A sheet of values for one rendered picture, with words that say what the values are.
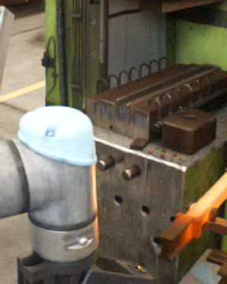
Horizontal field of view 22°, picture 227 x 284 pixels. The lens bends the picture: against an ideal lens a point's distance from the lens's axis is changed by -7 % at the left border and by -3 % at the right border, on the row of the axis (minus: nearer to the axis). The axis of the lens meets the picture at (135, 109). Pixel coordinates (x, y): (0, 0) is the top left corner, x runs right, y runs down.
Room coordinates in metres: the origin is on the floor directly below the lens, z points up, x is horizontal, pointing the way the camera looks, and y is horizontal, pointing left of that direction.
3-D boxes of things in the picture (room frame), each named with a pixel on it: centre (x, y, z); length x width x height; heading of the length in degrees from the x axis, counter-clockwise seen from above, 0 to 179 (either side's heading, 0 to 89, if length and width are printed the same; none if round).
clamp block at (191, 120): (1.31, -0.13, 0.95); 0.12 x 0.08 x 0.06; 142
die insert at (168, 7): (1.55, -0.13, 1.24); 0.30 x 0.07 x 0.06; 142
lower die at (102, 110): (1.54, -0.08, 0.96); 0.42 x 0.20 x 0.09; 142
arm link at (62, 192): (0.52, 0.08, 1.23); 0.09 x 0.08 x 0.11; 119
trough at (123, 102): (1.52, -0.10, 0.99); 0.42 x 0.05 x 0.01; 142
